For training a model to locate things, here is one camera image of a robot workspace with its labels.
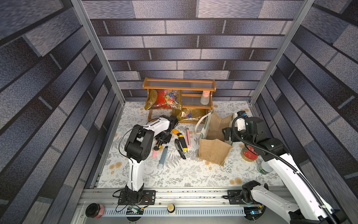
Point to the small pink-capped bottle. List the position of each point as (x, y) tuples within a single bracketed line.
[(205, 98)]

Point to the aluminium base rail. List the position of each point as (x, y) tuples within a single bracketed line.
[(189, 202)]

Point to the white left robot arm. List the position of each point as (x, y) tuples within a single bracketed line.
[(138, 148)]

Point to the wooden two-tier shelf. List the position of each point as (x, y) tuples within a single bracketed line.
[(187, 98)]

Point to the grey blue art knife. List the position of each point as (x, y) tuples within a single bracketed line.
[(163, 158)]

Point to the red gold snack bag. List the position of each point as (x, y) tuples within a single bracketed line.
[(163, 99)]

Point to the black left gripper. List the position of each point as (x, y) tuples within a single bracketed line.
[(159, 138)]

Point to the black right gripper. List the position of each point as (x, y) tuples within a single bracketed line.
[(228, 134)]

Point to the green jute Christmas bag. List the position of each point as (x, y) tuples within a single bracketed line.
[(213, 146)]

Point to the floral table mat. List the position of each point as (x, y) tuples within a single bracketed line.
[(177, 172)]

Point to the black yellow box cutter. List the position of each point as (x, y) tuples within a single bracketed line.
[(179, 148)]

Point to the red tape roll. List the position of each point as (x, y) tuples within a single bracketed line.
[(248, 154)]

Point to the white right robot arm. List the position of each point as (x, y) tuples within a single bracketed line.
[(310, 207)]

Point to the yellow black utility knife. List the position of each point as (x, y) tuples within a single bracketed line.
[(158, 145)]

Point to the black red emergency button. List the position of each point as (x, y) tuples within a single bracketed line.
[(95, 210)]

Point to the orange handled utility knife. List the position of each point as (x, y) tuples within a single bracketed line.
[(180, 142)]

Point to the pink snap-off cutter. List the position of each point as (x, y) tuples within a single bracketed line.
[(187, 137)]

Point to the white green tape roll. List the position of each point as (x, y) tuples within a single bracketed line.
[(264, 168)]

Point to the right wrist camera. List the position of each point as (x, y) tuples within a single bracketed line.
[(240, 122)]

